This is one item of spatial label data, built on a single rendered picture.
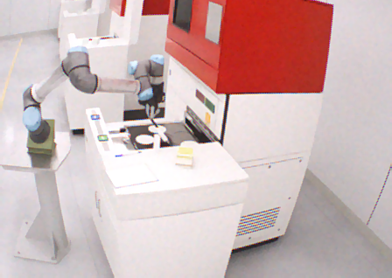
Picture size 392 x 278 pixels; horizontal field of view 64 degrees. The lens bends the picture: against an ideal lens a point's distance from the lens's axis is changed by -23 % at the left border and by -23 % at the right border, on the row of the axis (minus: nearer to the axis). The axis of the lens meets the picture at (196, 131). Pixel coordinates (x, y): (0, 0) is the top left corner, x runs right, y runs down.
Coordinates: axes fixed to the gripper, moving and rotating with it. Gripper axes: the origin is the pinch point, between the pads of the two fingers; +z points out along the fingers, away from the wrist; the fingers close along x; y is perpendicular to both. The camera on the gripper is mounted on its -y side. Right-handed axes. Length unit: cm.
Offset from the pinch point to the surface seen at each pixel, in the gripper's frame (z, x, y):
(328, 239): 99, -107, 99
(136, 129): 9.2, 7.6, -2.1
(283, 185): 41, -64, 57
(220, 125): -6.3, -37.6, 11.1
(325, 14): -75, -68, 65
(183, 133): 9.2, -12.2, 14.7
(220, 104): -16.0, -34.4, 13.0
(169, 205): 11, -49, -39
